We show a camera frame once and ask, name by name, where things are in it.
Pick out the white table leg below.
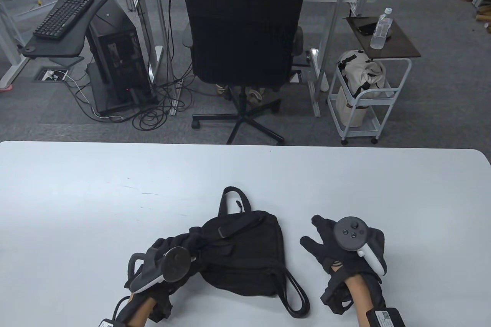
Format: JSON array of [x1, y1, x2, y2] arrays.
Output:
[[0, 0, 31, 90]]

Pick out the black keyboard tray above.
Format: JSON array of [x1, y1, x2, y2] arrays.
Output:
[[21, 0, 111, 60]]

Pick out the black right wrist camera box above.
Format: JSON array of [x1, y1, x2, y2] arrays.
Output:
[[366, 307, 405, 327]]

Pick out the aluminium frame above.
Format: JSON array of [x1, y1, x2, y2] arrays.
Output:
[[114, 0, 376, 117]]

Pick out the black keyboard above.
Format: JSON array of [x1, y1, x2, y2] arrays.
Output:
[[33, 0, 94, 40]]

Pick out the floor outlet box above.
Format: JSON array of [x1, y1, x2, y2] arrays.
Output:
[[33, 67, 71, 82]]

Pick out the grey right hand controller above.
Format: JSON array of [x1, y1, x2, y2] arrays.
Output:
[[333, 217, 384, 276]]

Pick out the person's left hand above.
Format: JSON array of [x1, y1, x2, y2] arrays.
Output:
[[125, 235, 201, 322]]

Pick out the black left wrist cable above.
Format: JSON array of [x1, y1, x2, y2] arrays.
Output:
[[112, 296, 133, 322]]

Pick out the person's right hand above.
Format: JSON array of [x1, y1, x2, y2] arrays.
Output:
[[300, 215, 386, 286]]

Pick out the black bag with shoulder strap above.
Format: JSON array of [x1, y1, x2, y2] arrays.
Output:
[[188, 187, 310, 318]]

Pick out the white cart with brown top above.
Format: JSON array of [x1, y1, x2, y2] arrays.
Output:
[[327, 16, 421, 146]]

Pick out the clear water bottle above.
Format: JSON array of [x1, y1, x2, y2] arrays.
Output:
[[370, 7, 393, 50]]

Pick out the black floor cables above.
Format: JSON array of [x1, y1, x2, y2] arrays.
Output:
[[63, 70, 200, 131]]

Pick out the beige bag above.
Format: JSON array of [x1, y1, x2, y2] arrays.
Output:
[[336, 50, 388, 127]]

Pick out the grey hand controller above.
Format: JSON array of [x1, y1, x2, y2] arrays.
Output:
[[125, 246, 191, 293], [333, 217, 384, 276]]

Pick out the grey left hand controller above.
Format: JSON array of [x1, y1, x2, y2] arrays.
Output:
[[125, 246, 191, 293]]

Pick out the person's left forearm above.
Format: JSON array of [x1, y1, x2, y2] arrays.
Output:
[[125, 292, 158, 327]]

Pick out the black office chair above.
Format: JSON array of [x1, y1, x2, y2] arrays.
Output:
[[182, 0, 305, 145]]

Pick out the small black case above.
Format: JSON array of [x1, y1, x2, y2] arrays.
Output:
[[357, 23, 392, 38]]

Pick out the black computer tower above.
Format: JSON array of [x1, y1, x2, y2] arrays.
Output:
[[89, 0, 156, 107]]

